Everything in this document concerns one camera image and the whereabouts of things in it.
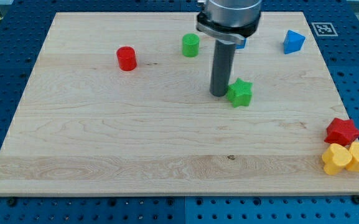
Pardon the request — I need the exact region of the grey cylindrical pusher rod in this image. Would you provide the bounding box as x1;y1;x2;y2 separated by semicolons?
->
210;40;236;97

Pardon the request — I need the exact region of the green star block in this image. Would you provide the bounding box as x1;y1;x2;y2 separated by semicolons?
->
226;78;253;108

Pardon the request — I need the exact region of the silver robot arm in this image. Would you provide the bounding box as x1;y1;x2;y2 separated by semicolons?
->
196;0;262;97

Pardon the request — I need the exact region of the red star block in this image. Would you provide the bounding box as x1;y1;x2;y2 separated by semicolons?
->
324;118;359;146

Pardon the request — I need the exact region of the small blue block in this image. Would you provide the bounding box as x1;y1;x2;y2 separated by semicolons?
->
236;39;247;49

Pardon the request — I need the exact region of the green cylinder block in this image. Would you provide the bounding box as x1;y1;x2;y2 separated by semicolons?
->
182;33;200;57

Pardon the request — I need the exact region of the blue triangular block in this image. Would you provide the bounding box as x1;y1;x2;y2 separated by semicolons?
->
283;30;305;54

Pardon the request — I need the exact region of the red cylinder block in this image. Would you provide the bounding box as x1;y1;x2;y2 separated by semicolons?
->
116;46;137;71

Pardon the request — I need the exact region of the white fiducial marker tag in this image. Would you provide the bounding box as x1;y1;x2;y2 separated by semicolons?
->
312;22;338;37

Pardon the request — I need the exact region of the wooden board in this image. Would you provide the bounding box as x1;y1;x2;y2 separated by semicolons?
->
0;12;359;197

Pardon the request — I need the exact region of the yellow heart block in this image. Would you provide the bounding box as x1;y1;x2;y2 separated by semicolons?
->
322;143;352;175

